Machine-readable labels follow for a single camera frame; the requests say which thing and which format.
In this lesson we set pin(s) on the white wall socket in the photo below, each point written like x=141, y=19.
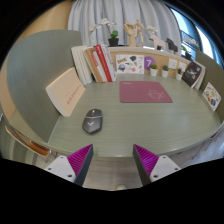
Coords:
x=182, y=66
x=172, y=63

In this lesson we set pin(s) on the large cream cover book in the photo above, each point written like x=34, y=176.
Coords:
x=66, y=93

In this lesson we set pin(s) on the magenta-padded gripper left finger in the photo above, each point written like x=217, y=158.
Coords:
x=63, y=166

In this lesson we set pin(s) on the black horse figurine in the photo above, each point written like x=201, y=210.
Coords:
x=171, y=46

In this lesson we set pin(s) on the white orchid flowers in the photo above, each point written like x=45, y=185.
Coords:
x=151, y=30

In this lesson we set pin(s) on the window with dark frame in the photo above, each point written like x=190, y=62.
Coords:
x=200, y=36

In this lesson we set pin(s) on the large white orchid, black pot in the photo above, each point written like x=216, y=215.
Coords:
x=113, y=41

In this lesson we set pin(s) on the wooden chair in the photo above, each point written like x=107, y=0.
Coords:
x=36, y=147

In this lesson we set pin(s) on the wooden artist mannequin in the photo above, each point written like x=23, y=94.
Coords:
x=139, y=28

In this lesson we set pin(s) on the white sticker sheet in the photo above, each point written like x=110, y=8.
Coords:
x=130, y=64

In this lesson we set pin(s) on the light grey curtain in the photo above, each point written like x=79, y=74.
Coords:
x=93, y=15

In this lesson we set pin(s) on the photo cover magazine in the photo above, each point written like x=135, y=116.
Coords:
x=110, y=61

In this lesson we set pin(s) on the colourful illustrated white card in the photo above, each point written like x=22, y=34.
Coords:
x=211, y=96

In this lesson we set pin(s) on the red book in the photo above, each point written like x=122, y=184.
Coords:
x=103, y=63

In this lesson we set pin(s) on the small white orchid, black pot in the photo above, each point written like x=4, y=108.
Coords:
x=188, y=56

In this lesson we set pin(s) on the small plant in white pot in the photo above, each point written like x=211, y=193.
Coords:
x=165, y=73
x=179, y=76
x=153, y=71

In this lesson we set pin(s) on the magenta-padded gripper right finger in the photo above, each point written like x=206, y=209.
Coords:
x=160, y=166

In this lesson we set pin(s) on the wooden hand model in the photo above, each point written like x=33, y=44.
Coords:
x=131, y=31

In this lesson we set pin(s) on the pale pink horse figurine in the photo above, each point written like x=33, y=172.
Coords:
x=157, y=42

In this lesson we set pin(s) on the dusky pink mouse pad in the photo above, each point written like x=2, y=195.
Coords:
x=143, y=91

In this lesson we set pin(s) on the dark grey computer mouse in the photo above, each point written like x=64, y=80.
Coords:
x=92, y=121

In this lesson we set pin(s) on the black cover book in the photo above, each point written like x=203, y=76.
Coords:
x=192, y=74

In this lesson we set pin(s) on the tan cover book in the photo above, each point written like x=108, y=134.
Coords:
x=93, y=66

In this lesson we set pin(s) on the round purple number sign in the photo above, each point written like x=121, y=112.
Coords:
x=149, y=61

